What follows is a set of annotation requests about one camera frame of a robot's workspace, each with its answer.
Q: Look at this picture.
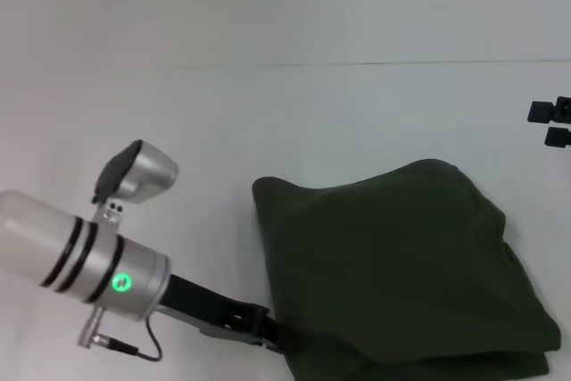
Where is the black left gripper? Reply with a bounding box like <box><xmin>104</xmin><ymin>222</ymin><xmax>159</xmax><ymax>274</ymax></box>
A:
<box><xmin>153</xmin><ymin>272</ymin><xmax>298</xmax><ymax>356</ymax></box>

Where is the dark green FREE t-shirt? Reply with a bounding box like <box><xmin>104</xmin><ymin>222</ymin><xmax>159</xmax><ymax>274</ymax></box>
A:
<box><xmin>252</xmin><ymin>157</ymin><xmax>562</xmax><ymax>381</ymax></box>

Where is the silver flange clamp knob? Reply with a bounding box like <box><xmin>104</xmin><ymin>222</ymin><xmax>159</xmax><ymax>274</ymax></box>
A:
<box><xmin>77</xmin><ymin>306</ymin><xmax>107</xmax><ymax>350</ymax></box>

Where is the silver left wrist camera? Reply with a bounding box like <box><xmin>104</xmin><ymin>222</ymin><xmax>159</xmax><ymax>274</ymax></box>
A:
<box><xmin>90</xmin><ymin>138</ymin><xmax>181</xmax><ymax>227</ymax></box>

